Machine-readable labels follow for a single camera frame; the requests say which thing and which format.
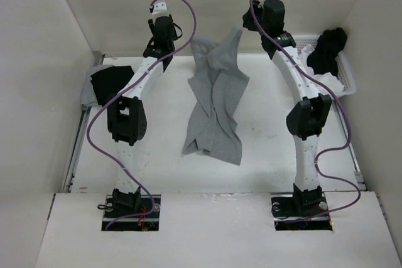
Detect white crumpled garment in basket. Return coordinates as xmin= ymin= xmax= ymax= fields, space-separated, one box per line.
xmin=300 ymin=44 xmax=344 ymax=97

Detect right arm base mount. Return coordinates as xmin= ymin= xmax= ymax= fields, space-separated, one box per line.
xmin=271 ymin=194 xmax=333 ymax=231

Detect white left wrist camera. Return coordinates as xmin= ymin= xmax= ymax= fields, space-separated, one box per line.
xmin=149 ymin=0 xmax=168 ymax=18

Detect black crumpled garment in basket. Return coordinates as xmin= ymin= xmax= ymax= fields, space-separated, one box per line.
xmin=307 ymin=28 xmax=347 ymax=77

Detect grey folded tank top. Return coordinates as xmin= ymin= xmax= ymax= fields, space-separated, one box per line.
xmin=80 ymin=65 xmax=112 ymax=111

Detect grey tank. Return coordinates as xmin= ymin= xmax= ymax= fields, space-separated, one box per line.
xmin=80 ymin=65 xmax=112 ymax=111
xmin=182 ymin=28 xmax=249 ymax=165

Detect black folded tank top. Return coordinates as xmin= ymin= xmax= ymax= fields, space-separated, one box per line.
xmin=90 ymin=65 xmax=134 ymax=105

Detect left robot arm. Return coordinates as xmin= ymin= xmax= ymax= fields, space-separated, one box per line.
xmin=107 ymin=14 xmax=181 ymax=217

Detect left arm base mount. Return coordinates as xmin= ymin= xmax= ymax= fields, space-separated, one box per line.
xmin=97 ymin=195 xmax=161 ymax=232

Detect white plastic laundry basket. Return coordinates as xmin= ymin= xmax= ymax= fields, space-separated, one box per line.
xmin=293 ymin=34 xmax=357 ymax=95

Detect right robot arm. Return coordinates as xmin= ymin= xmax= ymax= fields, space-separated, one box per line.
xmin=242 ymin=0 xmax=332 ymax=219

